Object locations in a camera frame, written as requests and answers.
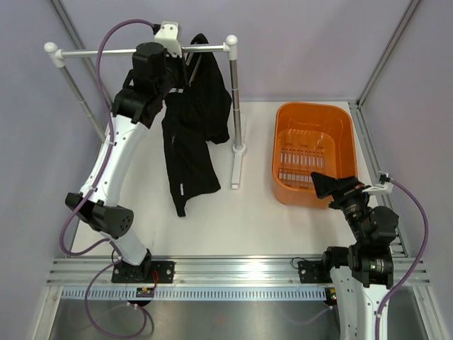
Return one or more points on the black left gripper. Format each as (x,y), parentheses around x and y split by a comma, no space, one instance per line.
(179,62)

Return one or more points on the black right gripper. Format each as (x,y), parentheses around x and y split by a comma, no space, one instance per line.
(325,185)

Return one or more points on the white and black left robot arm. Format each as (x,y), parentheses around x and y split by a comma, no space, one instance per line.
(153,74)

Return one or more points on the black shorts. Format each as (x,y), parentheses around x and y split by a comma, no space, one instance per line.
(193,118)

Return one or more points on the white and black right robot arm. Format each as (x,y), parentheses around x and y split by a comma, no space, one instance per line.
(362,273)

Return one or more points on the orange plastic basket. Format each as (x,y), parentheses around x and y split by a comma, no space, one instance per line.
(310,137)

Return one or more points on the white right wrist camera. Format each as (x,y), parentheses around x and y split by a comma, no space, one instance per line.
(382,187)

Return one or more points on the silver clothes rack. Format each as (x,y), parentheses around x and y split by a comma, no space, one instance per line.
(229,46)

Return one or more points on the aluminium mounting rail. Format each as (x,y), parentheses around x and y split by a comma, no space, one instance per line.
(189,271)

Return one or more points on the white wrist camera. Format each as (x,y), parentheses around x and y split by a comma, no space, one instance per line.
(167,36)
(382,187)

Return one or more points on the white slotted cable duct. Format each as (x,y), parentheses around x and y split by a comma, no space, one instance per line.
(167,293)

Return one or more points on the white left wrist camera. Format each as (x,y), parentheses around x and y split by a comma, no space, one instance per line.
(167,36)

